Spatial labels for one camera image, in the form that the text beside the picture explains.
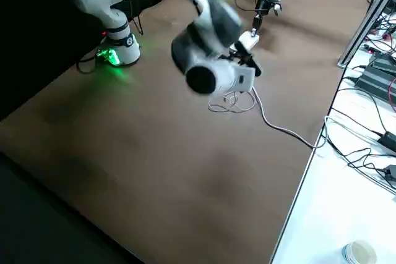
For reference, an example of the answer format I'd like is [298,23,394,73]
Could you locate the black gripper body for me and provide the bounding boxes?
[255,0,283,17]
[218,51,264,77]

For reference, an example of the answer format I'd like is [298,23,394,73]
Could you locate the white power strip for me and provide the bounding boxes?
[237,30,260,52]

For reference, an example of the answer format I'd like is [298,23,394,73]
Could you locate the large black power supply box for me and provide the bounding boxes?
[354,65,396,104]

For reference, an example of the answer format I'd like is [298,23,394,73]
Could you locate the small black power supply box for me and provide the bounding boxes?
[367,51,396,75]

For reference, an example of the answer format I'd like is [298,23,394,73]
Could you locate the small black power adapter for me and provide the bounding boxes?
[382,164,396,182]

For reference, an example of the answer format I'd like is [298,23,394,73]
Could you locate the white paper cup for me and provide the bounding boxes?
[342,239,378,264]

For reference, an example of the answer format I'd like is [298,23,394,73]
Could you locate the thick white power strip cable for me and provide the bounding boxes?
[251,86,326,149]

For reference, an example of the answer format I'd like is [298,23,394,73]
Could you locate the thin white charger cable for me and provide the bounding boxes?
[207,88,258,114]

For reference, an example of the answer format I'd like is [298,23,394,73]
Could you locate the aluminium frame post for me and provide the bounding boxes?
[336,0,396,67]

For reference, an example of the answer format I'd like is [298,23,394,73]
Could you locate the black desk cable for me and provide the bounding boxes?
[328,106,381,137]
[321,115,396,190]
[335,87,389,132]

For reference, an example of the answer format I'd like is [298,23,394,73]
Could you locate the red cable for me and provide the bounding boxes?
[386,77,396,107]

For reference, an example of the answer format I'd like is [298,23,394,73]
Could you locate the black foot cable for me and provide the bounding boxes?
[76,51,108,75]

